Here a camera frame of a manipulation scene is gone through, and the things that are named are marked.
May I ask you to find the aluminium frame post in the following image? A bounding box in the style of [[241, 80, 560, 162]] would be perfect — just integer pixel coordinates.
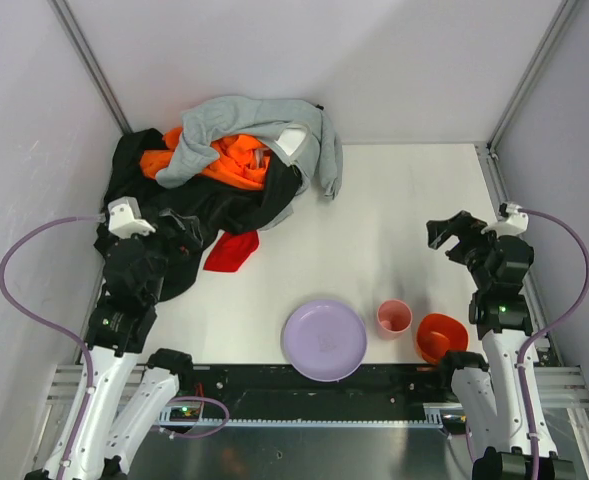
[[486, 0, 583, 152], [47, 0, 132, 134]]

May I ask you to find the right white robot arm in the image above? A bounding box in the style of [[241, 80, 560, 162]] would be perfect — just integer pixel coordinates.
[[426, 210, 576, 479]]

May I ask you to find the grey slotted cable duct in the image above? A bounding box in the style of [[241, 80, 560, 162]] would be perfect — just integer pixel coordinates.
[[158, 402, 468, 429]]

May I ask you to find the grey zip hoodie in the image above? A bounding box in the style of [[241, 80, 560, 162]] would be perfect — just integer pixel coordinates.
[[155, 95, 344, 231]]

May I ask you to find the red cloth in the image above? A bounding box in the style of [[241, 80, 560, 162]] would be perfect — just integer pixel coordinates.
[[204, 231, 260, 273]]

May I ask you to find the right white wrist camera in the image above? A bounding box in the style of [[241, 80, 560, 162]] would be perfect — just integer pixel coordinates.
[[482, 202, 529, 237]]

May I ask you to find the lilac plastic plate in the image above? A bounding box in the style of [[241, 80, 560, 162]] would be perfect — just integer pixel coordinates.
[[282, 299, 367, 383]]

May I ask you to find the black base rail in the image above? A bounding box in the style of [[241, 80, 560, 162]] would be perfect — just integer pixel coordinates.
[[194, 364, 455, 422]]

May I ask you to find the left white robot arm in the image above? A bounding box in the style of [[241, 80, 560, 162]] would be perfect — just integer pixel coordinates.
[[27, 203, 196, 479]]

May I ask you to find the left aluminium frame post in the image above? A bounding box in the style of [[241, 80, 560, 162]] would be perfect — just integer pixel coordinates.
[[47, 0, 132, 134]]

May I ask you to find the orange plastic bowl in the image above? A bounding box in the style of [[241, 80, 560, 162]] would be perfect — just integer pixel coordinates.
[[416, 313, 469, 365]]

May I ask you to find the pink plastic cup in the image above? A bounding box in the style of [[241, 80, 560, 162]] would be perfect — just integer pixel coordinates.
[[376, 299, 413, 340]]

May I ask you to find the orange fleece cloth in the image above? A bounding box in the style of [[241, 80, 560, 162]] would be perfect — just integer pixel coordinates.
[[139, 127, 272, 191]]

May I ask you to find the right aluminium frame post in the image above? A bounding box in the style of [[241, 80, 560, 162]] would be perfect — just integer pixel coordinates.
[[486, 0, 583, 152]]

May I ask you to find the black cloth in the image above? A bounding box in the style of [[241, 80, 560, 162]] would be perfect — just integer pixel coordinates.
[[94, 129, 301, 301]]

